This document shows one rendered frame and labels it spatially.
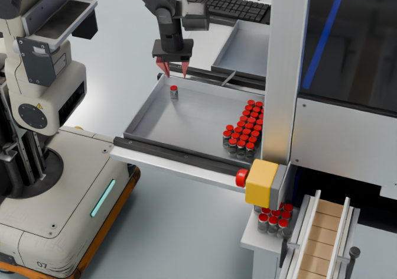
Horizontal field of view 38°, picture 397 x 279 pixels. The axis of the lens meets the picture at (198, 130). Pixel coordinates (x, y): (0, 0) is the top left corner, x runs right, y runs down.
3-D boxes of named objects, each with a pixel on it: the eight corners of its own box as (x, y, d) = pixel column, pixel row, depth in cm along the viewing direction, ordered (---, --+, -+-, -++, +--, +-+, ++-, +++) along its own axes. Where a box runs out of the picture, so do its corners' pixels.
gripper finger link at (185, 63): (191, 84, 152) (188, 55, 145) (165, 84, 153) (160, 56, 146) (194, 68, 157) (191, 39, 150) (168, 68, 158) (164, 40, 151)
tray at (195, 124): (276, 108, 159) (277, 98, 156) (249, 174, 141) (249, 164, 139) (163, 83, 168) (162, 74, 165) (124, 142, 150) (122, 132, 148)
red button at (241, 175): (255, 180, 127) (256, 168, 124) (250, 194, 124) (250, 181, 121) (238, 176, 128) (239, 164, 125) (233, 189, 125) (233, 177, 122)
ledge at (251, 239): (314, 219, 133) (315, 214, 132) (301, 264, 124) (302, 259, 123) (256, 203, 137) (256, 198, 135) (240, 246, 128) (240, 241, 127)
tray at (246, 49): (342, 47, 178) (344, 38, 176) (325, 99, 161) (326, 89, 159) (237, 28, 188) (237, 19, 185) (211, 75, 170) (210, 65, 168)
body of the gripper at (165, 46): (191, 59, 146) (188, 35, 141) (152, 59, 148) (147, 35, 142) (194, 44, 151) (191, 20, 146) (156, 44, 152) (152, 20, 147)
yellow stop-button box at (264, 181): (285, 187, 127) (287, 165, 122) (276, 211, 122) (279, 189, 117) (252, 179, 129) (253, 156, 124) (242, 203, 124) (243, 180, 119)
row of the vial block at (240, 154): (263, 114, 156) (264, 101, 153) (243, 159, 144) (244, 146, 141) (255, 113, 157) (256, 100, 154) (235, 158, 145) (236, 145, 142)
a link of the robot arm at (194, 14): (157, -21, 137) (153, 8, 133) (205, -21, 135) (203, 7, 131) (165, 12, 147) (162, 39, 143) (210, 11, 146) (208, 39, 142)
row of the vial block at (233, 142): (255, 113, 157) (256, 100, 154) (235, 158, 145) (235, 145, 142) (247, 111, 158) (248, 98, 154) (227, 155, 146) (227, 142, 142)
